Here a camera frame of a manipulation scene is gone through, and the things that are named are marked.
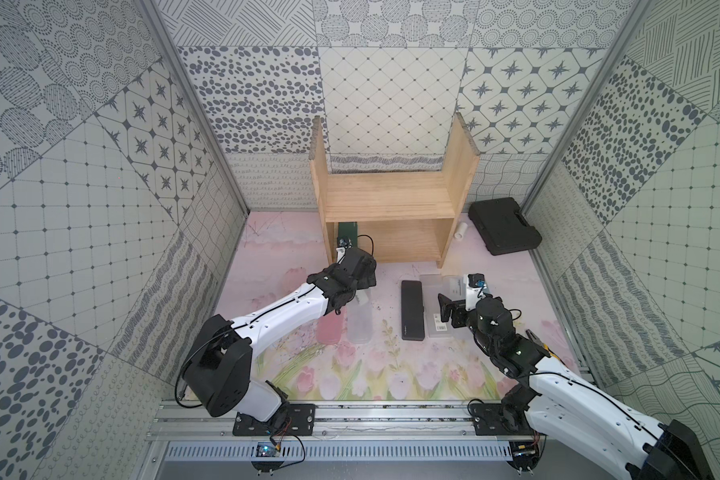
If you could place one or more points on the clear white pencil case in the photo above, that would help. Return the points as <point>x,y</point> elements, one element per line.
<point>359,318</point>

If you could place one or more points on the dark green pencil case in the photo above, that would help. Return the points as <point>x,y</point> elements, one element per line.
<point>348,229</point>

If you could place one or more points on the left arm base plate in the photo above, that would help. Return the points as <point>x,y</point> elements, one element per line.
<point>289,420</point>

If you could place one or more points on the black plastic tool case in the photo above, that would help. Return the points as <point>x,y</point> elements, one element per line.
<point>502,226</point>

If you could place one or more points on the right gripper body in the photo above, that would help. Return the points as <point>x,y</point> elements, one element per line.
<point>479,331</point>

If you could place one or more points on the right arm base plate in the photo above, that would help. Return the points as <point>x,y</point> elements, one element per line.
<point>495,419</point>

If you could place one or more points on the aluminium mounting rail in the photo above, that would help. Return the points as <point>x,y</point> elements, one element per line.
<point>331,420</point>

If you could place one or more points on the wooden shelf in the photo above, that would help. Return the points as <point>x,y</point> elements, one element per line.
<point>412,216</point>

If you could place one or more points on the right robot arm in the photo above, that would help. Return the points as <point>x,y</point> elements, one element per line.
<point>552,400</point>

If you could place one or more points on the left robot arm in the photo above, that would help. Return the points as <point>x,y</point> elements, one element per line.
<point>218,368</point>

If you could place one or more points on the black pencil case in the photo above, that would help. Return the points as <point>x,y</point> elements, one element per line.
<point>412,311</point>

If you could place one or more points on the pink pencil case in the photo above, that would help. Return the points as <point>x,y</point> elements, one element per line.
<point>330,328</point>

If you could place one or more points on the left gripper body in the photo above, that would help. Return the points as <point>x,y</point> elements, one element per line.
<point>363,267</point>

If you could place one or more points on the clear pencil case with label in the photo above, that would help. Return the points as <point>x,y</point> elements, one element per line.
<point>434,327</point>

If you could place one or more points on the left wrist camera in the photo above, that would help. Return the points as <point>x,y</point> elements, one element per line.
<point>343,245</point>

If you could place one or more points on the white slotted cable duct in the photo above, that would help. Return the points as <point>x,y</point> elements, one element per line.
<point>362,450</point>

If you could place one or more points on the yellow handled pliers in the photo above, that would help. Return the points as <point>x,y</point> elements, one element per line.
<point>539,342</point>

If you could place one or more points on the small white roll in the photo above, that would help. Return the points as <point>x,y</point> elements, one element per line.
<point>460,231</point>

